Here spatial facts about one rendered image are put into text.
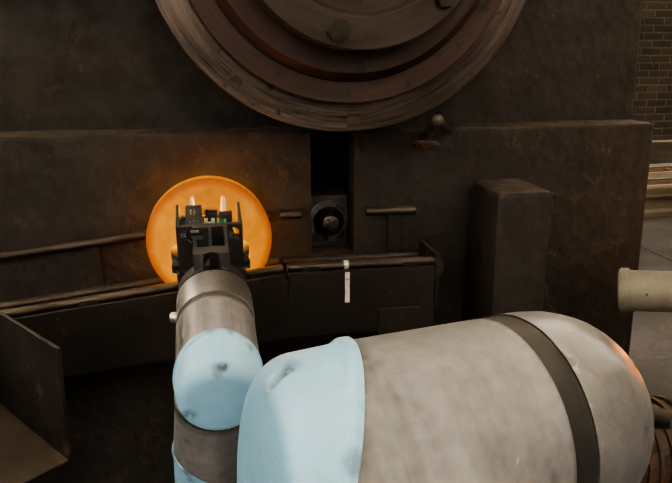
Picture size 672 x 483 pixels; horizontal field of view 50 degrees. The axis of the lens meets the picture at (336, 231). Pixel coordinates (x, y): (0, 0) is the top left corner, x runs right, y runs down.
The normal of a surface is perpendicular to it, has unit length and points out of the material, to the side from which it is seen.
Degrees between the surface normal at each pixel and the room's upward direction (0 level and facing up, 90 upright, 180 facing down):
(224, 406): 105
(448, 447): 44
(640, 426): 73
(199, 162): 90
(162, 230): 88
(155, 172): 90
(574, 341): 24
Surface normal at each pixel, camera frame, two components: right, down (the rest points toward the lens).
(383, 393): 0.21, -0.74
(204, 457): -0.04, 0.47
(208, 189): 0.18, 0.21
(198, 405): 0.19, 0.48
